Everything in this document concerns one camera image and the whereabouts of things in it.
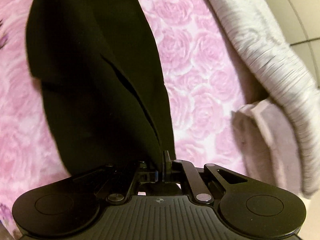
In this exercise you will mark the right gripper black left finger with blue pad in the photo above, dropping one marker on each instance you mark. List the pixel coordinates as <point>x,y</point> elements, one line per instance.
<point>126,178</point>

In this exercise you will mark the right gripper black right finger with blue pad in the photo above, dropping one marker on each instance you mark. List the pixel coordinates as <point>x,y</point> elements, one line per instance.
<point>186,174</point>

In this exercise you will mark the black garment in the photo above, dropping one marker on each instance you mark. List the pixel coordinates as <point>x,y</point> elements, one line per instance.
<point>102,83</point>

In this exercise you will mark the pink rose bed sheet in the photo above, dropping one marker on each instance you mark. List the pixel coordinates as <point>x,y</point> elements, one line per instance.
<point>202,72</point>

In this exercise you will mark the pink folded cloth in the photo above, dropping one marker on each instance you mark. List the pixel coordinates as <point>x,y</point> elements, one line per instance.
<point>268,144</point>

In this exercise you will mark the white striped quilt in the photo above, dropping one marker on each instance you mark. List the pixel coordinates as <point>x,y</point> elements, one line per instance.
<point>257,37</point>

